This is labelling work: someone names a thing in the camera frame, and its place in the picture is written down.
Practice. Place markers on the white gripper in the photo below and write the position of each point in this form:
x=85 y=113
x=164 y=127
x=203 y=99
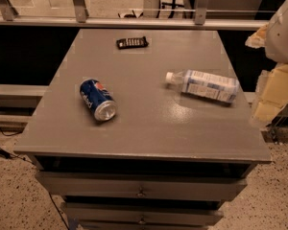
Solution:
x=282 y=37

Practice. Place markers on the clear plastic water bottle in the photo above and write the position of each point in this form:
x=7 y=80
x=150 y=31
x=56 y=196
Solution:
x=205 y=85

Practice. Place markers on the black remote control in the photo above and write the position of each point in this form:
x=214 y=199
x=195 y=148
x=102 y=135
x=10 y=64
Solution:
x=132 y=42

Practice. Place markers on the grey drawer cabinet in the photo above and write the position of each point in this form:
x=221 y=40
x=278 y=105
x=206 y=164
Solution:
x=155 y=131

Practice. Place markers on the blue pepsi soda can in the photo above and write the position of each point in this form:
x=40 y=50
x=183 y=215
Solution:
x=98 y=100

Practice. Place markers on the top grey drawer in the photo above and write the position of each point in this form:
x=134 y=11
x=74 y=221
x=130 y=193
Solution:
x=141 y=186

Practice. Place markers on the grey drawer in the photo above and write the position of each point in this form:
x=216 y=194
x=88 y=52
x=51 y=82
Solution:
x=141 y=186
x=140 y=214

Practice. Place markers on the metal window railing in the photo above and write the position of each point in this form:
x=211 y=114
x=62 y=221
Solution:
x=238 y=15

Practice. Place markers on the black power adapter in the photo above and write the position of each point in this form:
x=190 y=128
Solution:
x=5 y=154

